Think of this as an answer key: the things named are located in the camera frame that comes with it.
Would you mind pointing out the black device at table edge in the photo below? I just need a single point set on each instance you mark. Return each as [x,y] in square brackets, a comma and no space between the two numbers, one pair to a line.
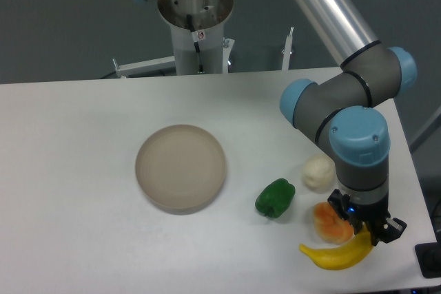
[428,255]

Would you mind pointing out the beige round plate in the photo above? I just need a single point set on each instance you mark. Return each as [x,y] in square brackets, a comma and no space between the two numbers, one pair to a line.
[181,168]

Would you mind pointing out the white toy garlic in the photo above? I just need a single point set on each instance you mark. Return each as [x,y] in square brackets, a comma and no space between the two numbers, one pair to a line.
[318,173]

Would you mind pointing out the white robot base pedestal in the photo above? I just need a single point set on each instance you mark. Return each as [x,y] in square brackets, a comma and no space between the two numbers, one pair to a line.
[197,33]

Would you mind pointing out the white metal bracket left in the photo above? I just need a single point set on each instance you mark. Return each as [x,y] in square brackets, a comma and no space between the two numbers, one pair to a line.
[146,68]

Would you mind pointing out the green toy bell pepper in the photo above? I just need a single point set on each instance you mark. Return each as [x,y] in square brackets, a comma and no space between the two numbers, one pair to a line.
[276,198]

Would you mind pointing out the white metal bracket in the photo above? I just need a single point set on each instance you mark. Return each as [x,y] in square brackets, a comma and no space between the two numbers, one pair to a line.
[146,68]
[288,49]

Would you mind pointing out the white metal bracket right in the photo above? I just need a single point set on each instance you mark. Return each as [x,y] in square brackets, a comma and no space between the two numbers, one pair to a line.
[288,49]

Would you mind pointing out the orange toy bread knot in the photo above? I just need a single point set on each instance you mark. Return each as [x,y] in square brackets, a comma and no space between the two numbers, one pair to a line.
[329,226]

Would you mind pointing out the yellow toy banana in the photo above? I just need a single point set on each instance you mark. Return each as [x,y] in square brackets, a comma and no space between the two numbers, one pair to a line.
[342,257]

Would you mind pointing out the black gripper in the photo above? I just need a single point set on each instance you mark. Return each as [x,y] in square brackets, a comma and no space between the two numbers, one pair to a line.
[375,217]

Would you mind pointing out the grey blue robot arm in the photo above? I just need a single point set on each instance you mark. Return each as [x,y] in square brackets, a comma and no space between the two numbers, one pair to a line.
[339,115]

